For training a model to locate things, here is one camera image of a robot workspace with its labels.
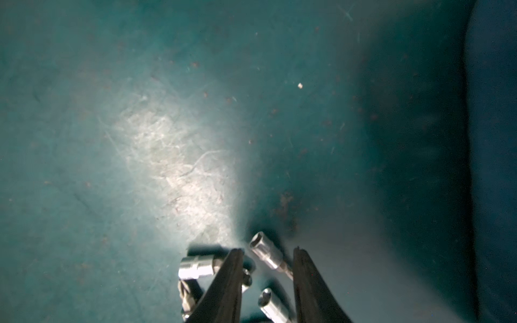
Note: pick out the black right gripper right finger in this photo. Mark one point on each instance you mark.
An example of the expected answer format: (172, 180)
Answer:
(313, 298)

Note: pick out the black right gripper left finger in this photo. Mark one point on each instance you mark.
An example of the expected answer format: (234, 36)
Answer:
(222, 301)

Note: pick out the silver socket bit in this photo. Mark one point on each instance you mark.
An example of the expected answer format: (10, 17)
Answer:
(196, 267)
(190, 293)
(247, 280)
(269, 253)
(272, 307)

